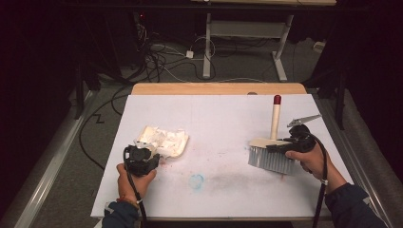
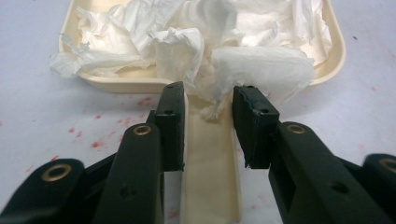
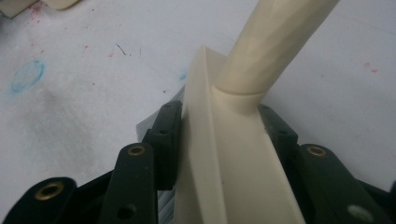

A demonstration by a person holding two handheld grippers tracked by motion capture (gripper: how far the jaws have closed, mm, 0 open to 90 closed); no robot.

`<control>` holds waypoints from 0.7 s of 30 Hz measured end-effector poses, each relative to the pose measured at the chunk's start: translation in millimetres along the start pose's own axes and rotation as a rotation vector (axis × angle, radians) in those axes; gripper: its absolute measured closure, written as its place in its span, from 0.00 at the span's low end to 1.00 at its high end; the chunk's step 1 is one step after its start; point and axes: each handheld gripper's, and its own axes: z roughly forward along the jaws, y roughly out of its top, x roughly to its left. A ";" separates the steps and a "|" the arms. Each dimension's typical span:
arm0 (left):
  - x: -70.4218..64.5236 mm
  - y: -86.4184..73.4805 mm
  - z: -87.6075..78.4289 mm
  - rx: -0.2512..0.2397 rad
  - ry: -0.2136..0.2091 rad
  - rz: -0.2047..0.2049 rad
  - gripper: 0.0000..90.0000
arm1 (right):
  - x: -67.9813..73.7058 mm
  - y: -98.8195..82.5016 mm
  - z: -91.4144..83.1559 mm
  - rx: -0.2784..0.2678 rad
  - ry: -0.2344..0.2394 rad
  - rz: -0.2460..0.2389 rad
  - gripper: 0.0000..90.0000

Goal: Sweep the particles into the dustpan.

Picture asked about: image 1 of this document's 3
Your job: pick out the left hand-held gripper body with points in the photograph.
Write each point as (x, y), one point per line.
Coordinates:
(139, 156)

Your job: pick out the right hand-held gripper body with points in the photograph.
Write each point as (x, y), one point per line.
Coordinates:
(302, 139)

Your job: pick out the cream brush with red tip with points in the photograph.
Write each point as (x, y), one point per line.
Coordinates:
(275, 120)

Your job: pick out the pile of white tissues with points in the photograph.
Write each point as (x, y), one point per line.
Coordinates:
(166, 141)

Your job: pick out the cream plastic dustpan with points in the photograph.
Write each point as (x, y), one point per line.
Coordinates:
(180, 148)

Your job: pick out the person's right hand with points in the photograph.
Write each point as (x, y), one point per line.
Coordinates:
(316, 164)

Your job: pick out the person's left hand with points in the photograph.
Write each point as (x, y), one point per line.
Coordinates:
(133, 186)

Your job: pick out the black metal stand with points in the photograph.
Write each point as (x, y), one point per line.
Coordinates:
(340, 101)

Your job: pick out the white foam board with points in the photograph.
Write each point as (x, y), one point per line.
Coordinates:
(221, 110)

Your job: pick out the wooden table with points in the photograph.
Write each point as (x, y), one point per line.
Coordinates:
(218, 88)

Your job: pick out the small white box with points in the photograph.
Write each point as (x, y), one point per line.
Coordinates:
(318, 46)

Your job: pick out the white power adapter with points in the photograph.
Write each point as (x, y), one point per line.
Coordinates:
(189, 54)

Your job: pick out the aluminium rail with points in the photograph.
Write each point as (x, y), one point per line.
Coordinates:
(358, 164)
(50, 171)

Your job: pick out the white desk frame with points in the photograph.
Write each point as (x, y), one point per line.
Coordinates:
(247, 29)

